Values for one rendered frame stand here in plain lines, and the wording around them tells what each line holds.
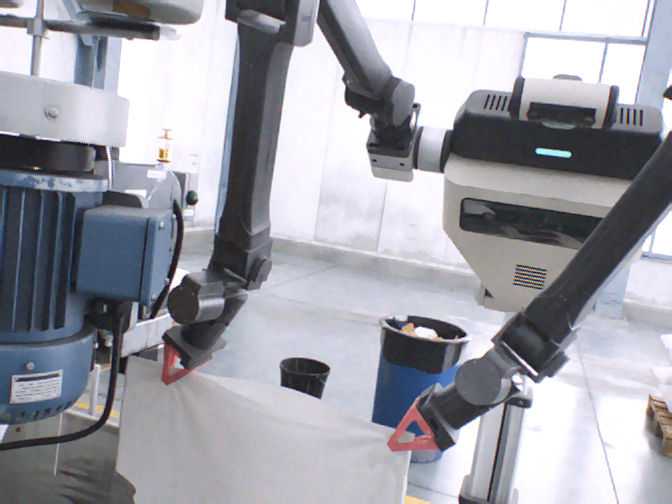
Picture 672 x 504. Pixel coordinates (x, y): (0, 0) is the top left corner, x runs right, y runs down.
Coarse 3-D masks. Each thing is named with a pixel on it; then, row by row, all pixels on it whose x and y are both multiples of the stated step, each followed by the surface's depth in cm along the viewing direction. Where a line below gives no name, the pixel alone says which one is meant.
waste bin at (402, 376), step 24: (384, 336) 311; (408, 336) 296; (384, 360) 312; (408, 360) 300; (432, 360) 298; (456, 360) 304; (384, 384) 311; (408, 384) 302; (432, 384) 301; (384, 408) 311; (408, 408) 303; (432, 456) 311
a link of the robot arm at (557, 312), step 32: (640, 192) 67; (608, 224) 70; (640, 224) 68; (576, 256) 73; (608, 256) 71; (576, 288) 74; (512, 320) 80; (544, 320) 77; (576, 320) 75; (544, 352) 78
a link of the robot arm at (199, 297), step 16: (192, 272) 88; (208, 272) 90; (224, 272) 93; (256, 272) 91; (176, 288) 87; (192, 288) 86; (208, 288) 87; (256, 288) 94; (176, 304) 87; (192, 304) 86; (208, 304) 87; (176, 320) 87; (192, 320) 86
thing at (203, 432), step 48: (144, 384) 101; (192, 384) 98; (240, 384) 98; (144, 432) 102; (192, 432) 98; (240, 432) 92; (288, 432) 89; (336, 432) 89; (384, 432) 88; (144, 480) 102; (192, 480) 99; (240, 480) 92; (288, 480) 90; (336, 480) 90; (384, 480) 89
